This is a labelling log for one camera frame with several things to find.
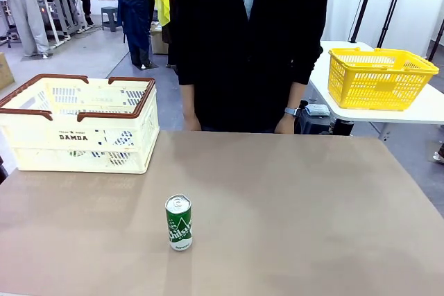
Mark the grey plastic stool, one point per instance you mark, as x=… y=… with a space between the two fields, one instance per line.
x=111 y=15

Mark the person in grey trousers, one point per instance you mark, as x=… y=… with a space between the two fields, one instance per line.
x=24 y=15

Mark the yellow plastic shopping basket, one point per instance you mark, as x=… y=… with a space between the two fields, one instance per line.
x=381 y=84

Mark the cardboard box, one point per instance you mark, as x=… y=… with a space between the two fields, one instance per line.
x=5 y=70
x=157 y=44

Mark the black tripod leg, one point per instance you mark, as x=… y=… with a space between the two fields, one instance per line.
x=392 y=5
x=436 y=43
x=364 y=1

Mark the person's left forearm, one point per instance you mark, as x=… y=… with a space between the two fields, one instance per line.
x=296 y=95

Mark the wet wipes pack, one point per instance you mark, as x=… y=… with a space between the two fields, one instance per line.
x=317 y=109

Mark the cream folding shopping basket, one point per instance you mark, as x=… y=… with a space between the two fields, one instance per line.
x=34 y=157

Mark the green Chilsung soda can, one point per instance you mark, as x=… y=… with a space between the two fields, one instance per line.
x=178 y=226

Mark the grey wristwatch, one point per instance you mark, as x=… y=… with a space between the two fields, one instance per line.
x=292 y=111

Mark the white side table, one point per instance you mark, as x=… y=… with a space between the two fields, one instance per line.
x=381 y=115

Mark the person's right forearm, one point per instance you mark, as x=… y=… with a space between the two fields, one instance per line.
x=188 y=100

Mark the white workshop desk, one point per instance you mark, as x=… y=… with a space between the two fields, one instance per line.
x=59 y=8

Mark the person's right hand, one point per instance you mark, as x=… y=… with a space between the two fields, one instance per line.
x=192 y=124

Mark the person's left hand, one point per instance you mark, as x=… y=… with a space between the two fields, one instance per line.
x=285 y=125

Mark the person in navy apron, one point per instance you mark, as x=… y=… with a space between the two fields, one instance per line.
x=135 y=15

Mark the person in black cardigan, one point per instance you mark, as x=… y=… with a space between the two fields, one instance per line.
x=249 y=60

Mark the black stool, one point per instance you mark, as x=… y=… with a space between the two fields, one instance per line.
x=308 y=124

